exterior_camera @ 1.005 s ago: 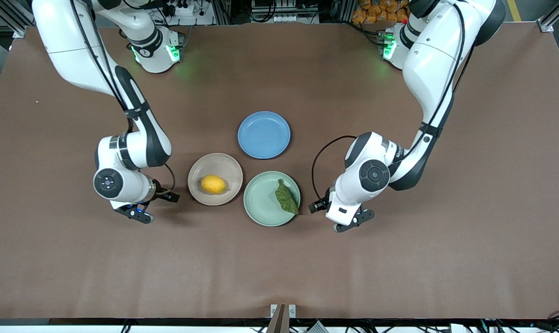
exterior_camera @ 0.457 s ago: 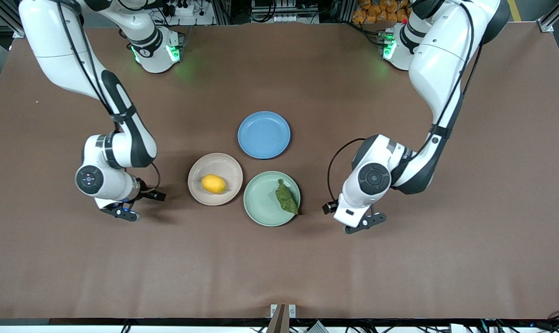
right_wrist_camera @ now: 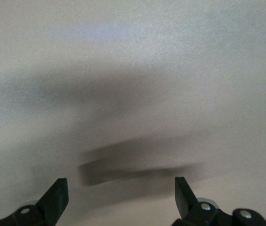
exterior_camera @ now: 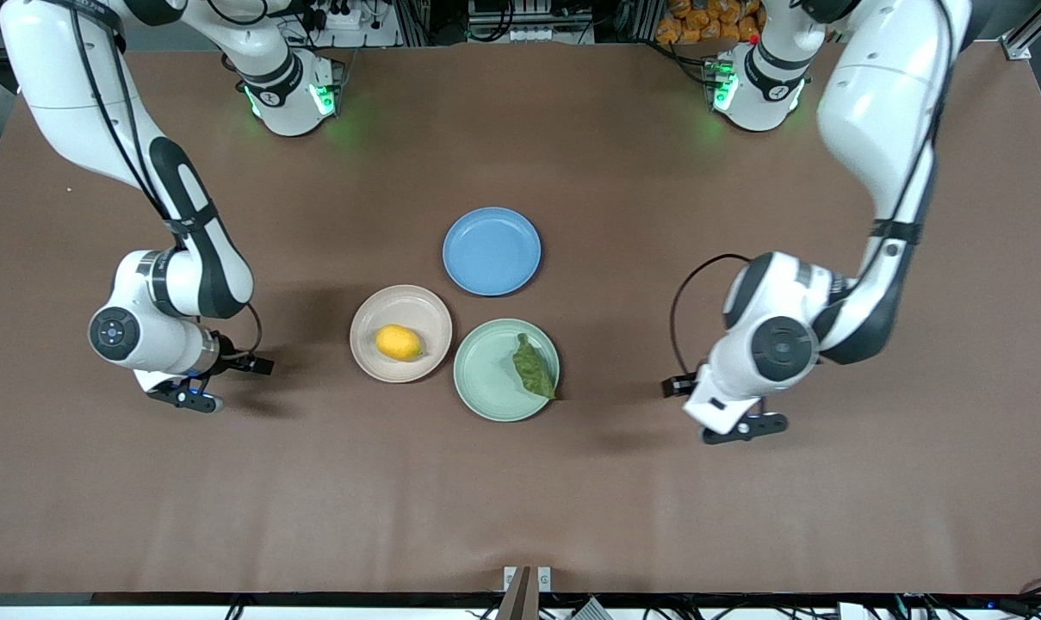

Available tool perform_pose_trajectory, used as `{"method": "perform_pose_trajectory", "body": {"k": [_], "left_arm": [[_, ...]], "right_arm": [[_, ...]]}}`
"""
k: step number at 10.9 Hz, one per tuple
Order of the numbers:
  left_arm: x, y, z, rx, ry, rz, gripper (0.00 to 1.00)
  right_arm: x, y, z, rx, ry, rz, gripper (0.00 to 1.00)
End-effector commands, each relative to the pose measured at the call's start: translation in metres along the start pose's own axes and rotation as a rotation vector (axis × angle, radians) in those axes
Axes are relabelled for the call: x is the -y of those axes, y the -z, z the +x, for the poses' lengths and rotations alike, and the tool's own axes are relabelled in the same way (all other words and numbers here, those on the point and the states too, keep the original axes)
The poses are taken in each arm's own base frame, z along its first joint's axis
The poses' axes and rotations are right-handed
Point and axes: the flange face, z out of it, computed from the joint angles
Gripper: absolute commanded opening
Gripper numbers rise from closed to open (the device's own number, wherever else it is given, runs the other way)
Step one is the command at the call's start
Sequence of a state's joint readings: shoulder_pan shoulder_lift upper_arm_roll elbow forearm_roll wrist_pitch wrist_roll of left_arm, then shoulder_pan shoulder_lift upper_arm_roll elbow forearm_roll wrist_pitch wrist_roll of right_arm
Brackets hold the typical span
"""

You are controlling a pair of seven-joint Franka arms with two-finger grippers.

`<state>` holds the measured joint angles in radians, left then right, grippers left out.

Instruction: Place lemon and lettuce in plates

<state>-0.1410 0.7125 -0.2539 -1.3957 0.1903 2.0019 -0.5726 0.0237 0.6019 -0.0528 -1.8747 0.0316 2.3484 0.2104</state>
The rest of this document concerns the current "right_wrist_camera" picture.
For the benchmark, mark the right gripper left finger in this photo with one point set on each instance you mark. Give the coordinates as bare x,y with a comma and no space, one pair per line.
52,202

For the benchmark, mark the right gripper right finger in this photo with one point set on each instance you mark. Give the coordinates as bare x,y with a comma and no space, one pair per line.
184,200

